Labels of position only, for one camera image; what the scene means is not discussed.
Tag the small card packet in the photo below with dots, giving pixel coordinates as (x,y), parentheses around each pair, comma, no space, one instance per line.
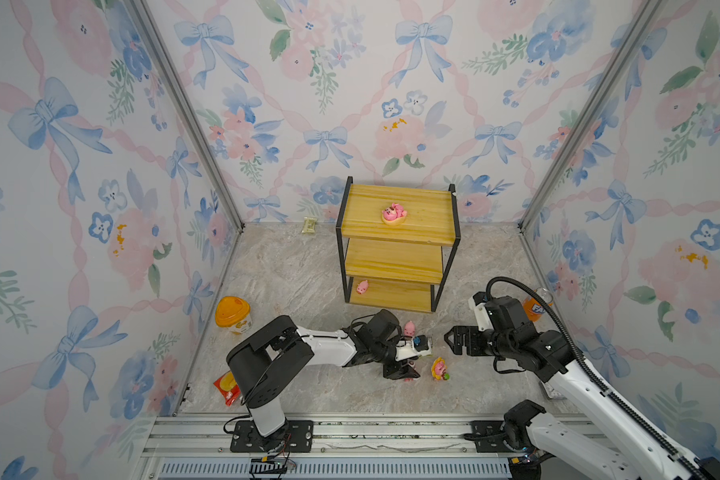
(551,393)

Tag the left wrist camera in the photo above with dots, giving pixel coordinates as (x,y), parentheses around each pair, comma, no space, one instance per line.
(411,348)

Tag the orange lidded plastic jar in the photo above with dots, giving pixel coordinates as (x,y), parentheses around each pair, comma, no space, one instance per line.
(233,313)

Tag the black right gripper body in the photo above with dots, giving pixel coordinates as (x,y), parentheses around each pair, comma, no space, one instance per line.
(483,343)

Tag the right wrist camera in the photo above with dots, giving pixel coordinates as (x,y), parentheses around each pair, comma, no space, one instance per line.
(477,304)

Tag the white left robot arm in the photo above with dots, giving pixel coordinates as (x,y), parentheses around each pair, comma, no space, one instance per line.
(265,363)

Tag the red snack packet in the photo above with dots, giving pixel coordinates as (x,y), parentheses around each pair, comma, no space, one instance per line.
(228,387)

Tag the pink pig toy on shelf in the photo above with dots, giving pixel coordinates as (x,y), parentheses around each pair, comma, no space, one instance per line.
(362,287)

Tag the wooden shelf with black frame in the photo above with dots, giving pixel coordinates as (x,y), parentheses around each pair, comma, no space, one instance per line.
(407,265)

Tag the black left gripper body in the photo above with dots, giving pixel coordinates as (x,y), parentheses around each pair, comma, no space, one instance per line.
(384,354)

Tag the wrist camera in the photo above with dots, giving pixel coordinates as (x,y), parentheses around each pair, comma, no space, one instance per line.
(411,348)
(477,304)

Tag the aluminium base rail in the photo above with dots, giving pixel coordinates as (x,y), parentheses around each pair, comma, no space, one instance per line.
(344,446)

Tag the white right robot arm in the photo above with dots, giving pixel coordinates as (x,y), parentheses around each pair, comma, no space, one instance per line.
(642,451)

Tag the pink yellow doll toy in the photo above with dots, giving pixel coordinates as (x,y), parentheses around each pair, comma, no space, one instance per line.
(439,370)

